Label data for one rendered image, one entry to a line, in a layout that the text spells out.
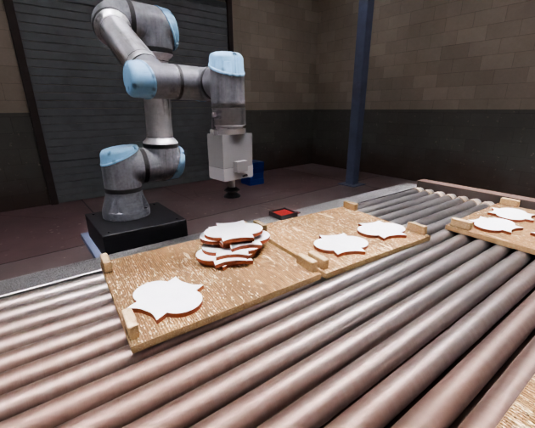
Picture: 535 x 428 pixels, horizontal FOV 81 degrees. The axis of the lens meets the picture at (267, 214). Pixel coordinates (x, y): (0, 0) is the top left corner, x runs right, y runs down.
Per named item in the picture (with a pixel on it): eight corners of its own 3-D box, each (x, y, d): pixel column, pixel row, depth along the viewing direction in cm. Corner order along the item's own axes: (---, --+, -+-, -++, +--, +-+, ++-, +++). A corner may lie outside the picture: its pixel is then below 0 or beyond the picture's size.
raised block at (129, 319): (122, 323, 55) (120, 309, 54) (133, 318, 56) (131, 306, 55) (129, 342, 51) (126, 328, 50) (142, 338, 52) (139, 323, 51)
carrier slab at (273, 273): (101, 267, 78) (99, 261, 77) (244, 232, 99) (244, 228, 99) (132, 354, 50) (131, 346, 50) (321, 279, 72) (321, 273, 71)
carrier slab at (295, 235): (250, 231, 100) (250, 227, 99) (343, 210, 121) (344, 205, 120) (325, 279, 72) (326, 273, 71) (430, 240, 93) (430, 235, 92)
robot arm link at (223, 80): (230, 57, 73) (251, 52, 67) (232, 107, 77) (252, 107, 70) (199, 53, 68) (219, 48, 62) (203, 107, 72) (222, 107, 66)
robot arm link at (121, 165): (99, 185, 106) (93, 144, 102) (140, 180, 114) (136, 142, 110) (108, 192, 97) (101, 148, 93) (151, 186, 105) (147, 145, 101)
